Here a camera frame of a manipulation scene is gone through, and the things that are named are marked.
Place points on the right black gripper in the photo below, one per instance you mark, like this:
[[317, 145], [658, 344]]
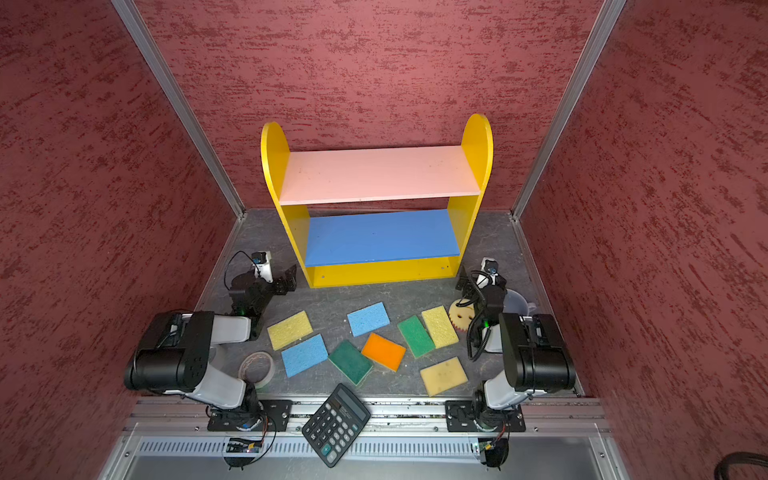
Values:
[[471, 285]]

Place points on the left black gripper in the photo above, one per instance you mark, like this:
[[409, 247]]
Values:
[[280, 285]]

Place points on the blue sponge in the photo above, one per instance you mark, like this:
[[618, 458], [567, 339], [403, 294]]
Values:
[[304, 355], [368, 319]]

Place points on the bright green sponge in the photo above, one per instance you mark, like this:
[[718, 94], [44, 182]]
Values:
[[416, 336]]

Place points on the dark green scrub sponge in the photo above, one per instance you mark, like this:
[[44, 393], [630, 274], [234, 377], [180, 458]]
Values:
[[351, 362]]

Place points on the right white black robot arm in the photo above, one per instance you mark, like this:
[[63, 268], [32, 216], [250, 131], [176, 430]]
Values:
[[535, 359]]

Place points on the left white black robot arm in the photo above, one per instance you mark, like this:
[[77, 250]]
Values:
[[172, 357]]

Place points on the yellow shelf pink blue boards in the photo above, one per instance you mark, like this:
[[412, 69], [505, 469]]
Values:
[[374, 248]]

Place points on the grey plastic cup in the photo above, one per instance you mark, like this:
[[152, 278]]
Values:
[[516, 303]]

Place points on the clear tape roll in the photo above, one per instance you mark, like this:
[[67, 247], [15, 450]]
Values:
[[257, 369]]

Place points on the orange sponge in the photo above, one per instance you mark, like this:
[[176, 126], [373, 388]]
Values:
[[384, 352]]

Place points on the black calculator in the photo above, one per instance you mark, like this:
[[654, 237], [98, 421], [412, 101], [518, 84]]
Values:
[[335, 425]]

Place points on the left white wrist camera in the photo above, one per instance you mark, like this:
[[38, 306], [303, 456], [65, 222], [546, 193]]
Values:
[[262, 265]]

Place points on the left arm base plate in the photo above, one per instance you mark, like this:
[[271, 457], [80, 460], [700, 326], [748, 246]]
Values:
[[272, 414]]

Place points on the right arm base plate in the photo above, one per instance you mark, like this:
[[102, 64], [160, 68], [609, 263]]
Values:
[[466, 416]]

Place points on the left circuit board with wires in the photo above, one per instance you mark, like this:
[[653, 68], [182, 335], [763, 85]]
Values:
[[241, 452]]

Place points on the circuit board with wires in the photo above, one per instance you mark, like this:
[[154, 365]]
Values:
[[493, 453], [241, 452]]

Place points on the right circuit board with wires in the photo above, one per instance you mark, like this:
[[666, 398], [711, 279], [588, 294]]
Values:
[[493, 453]]

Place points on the aluminium front rail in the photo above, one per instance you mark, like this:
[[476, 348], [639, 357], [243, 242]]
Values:
[[400, 429]]

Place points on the right aluminium corner post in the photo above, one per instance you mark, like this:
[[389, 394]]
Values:
[[603, 26]]

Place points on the aluminium corner post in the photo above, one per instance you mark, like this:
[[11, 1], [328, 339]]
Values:
[[603, 26], [134, 23]]

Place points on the left aluminium corner post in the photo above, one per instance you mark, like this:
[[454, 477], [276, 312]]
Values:
[[134, 23]]

